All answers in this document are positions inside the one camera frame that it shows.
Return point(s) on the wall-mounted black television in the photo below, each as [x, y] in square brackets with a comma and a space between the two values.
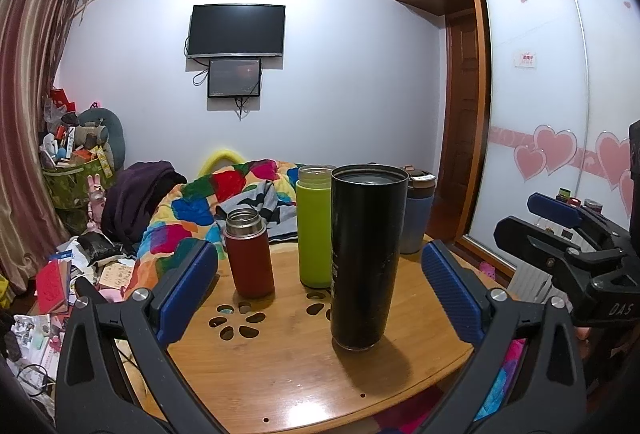
[236, 29]

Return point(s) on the pink patterned bedsheet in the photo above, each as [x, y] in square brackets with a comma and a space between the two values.
[505, 379]

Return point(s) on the colourful patchwork quilt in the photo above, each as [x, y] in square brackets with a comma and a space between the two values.
[175, 224]

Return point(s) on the red thermos cup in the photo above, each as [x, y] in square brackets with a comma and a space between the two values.
[250, 264]

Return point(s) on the striped brown curtain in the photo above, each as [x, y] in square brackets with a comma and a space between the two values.
[30, 113]

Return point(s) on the black white striped cloth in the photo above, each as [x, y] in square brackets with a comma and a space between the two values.
[257, 204]

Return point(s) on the brown wooden door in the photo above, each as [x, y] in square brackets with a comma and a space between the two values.
[462, 123]

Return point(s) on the white sliding wardrobe with hearts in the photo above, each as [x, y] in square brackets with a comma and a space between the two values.
[535, 78]

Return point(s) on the grey plush pillow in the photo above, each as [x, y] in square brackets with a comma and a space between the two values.
[107, 126]

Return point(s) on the green storage box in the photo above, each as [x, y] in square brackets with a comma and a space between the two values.
[70, 189]

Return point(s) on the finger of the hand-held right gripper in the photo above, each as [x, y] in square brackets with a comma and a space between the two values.
[552, 209]
[525, 234]

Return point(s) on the white radiator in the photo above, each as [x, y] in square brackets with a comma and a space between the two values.
[530, 281]

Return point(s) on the pink slipper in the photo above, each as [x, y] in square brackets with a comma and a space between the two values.
[487, 269]

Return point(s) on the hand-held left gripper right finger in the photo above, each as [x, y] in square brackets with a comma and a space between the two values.
[450, 294]

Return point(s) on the grey-blue cup brown lid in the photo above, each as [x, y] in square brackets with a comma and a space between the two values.
[418, 224]

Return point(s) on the green cup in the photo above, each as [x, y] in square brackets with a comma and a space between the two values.
[314, 234]

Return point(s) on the dark purple cloth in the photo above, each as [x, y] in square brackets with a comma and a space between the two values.
[135, 204]

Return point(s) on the red book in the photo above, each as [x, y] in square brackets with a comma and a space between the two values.
[52, 286]

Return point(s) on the small black monitor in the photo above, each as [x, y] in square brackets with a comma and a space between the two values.
[234, 77]

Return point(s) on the tall black cup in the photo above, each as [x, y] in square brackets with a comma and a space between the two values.
[367, 264]

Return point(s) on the pink bunny toy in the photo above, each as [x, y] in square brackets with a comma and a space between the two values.
[95, 201]

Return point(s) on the red paper bag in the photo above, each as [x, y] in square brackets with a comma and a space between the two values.
[62, 98]

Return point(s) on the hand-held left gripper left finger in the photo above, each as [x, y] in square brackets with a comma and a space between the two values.
[186, 294]

